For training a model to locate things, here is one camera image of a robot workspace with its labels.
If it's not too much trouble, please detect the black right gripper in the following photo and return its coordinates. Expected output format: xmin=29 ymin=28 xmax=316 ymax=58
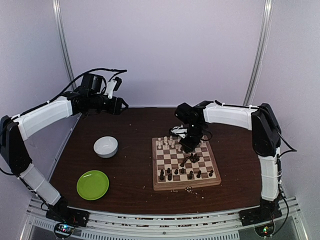
xmin=179 ymin=123 xmax=205 ymax=153

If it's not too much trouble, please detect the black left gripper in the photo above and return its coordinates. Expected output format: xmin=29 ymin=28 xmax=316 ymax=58
xmin=88 ymin=93 xmax=128 ymax=115

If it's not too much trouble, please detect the dark rook chess piece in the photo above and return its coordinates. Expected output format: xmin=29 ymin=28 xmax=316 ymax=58
xmin=159 ymin=169 xmax=166 ymax=182

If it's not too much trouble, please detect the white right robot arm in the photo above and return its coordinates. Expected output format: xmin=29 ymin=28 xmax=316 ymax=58
xmin=169 ymin=100 xmax=296 ymax=221

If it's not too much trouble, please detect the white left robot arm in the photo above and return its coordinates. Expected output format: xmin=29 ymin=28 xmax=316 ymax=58
xmin=0 ymin=67 xmax=128 ymax=222

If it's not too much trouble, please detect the wooden chess board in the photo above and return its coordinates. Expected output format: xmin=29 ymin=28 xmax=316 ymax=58
xmin=152 ymin=136 xmax=222 ymax=191

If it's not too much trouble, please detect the white ceramic bowl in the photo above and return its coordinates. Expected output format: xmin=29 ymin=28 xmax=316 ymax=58
xmin=93 ymin=136 xmax=119 ymax=159

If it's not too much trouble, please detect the green plate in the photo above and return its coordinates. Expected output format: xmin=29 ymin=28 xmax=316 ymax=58
xmin=76 ymin=170 xmax=110 ymax=201

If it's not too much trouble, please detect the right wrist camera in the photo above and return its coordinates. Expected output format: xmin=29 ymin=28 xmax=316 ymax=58
xmin=169 ymin=125 xmax=188 ymax=139

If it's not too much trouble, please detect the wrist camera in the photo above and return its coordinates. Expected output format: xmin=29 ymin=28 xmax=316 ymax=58
xmin=104 ymin=76 xmax=122 ymax=99
xmin=169 ymin=125 xmax=188 ymax=139

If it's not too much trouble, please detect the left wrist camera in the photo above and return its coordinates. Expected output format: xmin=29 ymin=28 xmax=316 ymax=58
xmin=104 ymin=76 xmax=122 ymax=99

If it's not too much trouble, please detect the aluminium front frame rail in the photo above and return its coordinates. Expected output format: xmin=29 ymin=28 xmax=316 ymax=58
xmin=18 ymin=197 xmax=311 ymax=240

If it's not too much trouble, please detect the right aluminium corner post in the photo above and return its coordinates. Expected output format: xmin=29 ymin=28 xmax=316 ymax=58
xmin=243 ymin=0 xmax=274 ymax=105

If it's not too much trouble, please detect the aluminium corner frame post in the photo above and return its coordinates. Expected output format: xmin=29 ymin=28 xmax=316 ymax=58
xmin=52 ymin=0 xmax=74 ymax=82

